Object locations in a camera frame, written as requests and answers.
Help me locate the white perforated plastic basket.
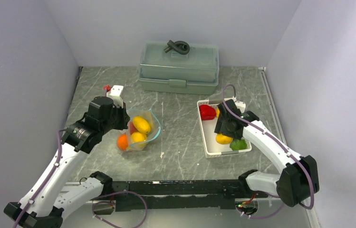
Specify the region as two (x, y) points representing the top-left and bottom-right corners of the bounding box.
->
(197, 98), (252, 158)

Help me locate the orange tangerine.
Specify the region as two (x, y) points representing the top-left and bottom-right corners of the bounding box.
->
(116, 133), (129, 151)

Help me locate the small yellow fruit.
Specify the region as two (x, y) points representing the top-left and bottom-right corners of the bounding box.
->
(132, 116), (151, 134)

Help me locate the yellow apple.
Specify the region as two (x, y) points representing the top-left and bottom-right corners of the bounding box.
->
(130, 132), (147, 144)

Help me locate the clear zip top bag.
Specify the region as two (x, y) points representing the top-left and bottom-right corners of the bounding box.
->
(120, 109), (161, 152)

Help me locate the pink peach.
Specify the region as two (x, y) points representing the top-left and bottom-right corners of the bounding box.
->
(128, 121), (138, 135)

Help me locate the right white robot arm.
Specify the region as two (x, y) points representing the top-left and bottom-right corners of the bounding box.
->
(214, 99), (319, 209)

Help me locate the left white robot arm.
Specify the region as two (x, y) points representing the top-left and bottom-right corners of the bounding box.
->
(4, 95), (130, 228)

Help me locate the red bell pepper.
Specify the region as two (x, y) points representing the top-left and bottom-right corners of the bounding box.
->
(199, 104), (217, 121)

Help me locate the green plastic storage box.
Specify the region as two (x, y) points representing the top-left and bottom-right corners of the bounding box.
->
(138, 41), (219, 95)

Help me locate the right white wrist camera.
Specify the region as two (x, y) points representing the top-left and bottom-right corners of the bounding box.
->
(234, 100), (246, 113)

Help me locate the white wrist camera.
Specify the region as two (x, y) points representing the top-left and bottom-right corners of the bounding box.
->
(234, 100), (246, 113)
(103, 85), (124, 107)

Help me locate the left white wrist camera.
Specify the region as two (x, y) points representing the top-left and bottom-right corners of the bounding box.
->
(103, 85), (124, 107)

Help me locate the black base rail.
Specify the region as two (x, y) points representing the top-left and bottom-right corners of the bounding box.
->
(102, 179), (268, 212)

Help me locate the black knotted hose piece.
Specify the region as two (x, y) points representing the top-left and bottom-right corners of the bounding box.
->
(164, 40), (191, 56)

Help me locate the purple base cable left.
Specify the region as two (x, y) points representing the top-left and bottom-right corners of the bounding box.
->
(91, 191), (149, 228)

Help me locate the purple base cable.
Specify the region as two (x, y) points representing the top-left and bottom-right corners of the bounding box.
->
(91, 191), (149, 228)
(236, 195), (290, 220)

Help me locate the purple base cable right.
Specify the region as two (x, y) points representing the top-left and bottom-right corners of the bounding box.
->
(236, 195), (290, 220)

